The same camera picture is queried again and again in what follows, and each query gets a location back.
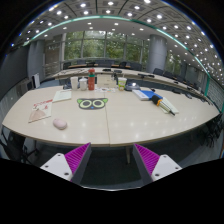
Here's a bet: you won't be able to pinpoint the red-titled magazine with fan picture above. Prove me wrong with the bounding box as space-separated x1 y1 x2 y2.
27 98 54 124

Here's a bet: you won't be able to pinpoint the cream cardboard box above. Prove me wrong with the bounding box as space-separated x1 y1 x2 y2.
96 73 118 89

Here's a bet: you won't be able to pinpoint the pale notebook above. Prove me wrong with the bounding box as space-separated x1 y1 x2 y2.
159 97 180 115

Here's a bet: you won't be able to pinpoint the cat face mouse pad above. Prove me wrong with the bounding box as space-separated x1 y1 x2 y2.
76 97 109 111

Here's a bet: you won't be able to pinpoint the white lidded mug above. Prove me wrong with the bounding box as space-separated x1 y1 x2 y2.
79 77 89 92

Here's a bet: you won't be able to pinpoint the black office chairs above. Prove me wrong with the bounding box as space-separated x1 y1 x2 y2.
62 59 201 88

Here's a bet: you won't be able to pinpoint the long curved conference desk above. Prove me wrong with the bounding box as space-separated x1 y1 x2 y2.
51 66 208 101

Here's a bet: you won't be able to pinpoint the dark desk microphone unit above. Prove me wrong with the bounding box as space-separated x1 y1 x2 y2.
125 81 141 92
62 79 72 90

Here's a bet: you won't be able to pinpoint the white air purifier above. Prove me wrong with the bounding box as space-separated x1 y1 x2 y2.
32 73 41 89

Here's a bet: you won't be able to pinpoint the white sticker sheet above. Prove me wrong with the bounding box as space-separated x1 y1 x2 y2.
94 87 118 93

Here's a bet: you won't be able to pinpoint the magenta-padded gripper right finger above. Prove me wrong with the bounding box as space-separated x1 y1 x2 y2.
132 143 183 185

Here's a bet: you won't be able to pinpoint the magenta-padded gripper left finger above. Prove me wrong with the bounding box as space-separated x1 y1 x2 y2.
39 142 93 185

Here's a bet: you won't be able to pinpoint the ceiling lights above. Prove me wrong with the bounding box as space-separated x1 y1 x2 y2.
11 0 224 84

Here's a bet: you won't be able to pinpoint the white paper cup stack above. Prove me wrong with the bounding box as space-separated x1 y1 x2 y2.
70 76 79 91

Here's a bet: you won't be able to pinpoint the pale green booklet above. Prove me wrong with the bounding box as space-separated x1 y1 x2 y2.
52 89 73 103

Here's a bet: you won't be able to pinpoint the red drink bottle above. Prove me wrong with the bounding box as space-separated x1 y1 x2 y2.
87 68 96 91

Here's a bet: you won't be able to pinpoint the pink computer mouse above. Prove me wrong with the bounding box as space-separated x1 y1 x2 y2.
52 118 68 131

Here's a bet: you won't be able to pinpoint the green printed paper cup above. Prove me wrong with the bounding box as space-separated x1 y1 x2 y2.
117 77 128 92

